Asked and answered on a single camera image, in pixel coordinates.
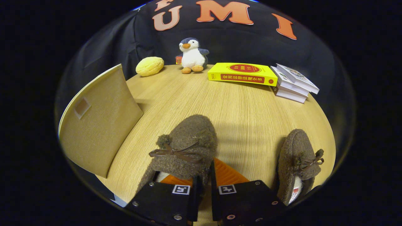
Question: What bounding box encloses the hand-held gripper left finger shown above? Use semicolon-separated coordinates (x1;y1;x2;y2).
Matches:
124;174;204;226

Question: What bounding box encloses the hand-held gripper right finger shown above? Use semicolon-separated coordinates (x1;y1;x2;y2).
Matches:
210;158;288;226

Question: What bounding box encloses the brown fuzzy shoe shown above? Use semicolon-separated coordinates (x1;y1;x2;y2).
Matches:
136;114;218;195
276;129;325;206

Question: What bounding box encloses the beige fabric storage box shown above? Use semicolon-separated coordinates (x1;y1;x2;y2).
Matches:
58;64;144;179

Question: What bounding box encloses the yellow book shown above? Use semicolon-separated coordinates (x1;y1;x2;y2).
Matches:
207;62;278;87

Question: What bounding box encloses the yellow bun toy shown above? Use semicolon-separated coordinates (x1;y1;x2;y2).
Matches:
136;56;165;77

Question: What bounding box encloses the plush penguin toy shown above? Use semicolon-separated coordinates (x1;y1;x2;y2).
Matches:
175;37;210;74

